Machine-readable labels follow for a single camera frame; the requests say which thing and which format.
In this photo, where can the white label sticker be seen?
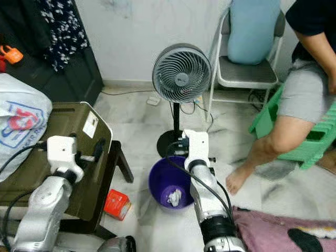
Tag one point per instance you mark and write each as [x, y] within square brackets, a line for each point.
[90, 124]

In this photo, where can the purple plastic waste bin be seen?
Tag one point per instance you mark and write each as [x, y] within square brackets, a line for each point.
[160, 181]

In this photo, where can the grey folding chair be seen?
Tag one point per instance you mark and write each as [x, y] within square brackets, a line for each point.
[247, 74]

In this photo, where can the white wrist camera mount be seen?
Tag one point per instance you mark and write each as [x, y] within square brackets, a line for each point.
[62, 151]
[196, 144]

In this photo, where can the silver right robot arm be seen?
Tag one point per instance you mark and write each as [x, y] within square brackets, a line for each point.
[212, 205]

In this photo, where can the light blue cushion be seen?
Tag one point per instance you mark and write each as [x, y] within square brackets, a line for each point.
[254, 31]

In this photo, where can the small orange plastic object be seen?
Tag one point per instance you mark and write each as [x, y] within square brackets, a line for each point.
[11, 54]

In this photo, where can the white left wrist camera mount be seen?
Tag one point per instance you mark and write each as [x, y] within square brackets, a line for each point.
[62, 151]

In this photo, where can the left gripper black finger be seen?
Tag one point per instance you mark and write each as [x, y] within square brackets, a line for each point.
[99, 149]

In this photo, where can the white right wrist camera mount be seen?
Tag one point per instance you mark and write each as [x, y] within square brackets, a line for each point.
[196, 144]

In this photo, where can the dark floral cloth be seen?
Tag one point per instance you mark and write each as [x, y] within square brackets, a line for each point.
[65, 31]

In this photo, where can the white tissue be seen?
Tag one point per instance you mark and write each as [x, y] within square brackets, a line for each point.
[174, 197]

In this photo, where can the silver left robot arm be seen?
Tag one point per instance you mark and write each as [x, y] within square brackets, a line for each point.
[42, 210]

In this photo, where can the black cabinet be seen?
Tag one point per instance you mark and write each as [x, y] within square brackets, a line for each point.
[79, 79]

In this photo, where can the small red orange box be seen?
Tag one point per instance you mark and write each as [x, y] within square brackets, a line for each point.
[117, 205]

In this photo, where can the white logo shopping bag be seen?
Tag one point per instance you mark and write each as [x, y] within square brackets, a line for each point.
[21, 121]

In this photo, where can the white power adapter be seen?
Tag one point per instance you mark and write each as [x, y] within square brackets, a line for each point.
[153, 100]

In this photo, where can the dark olive low table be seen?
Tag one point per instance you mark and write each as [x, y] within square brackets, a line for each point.
[68, 126]

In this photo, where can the grey standing fan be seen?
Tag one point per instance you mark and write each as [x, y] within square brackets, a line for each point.
[181, 73]

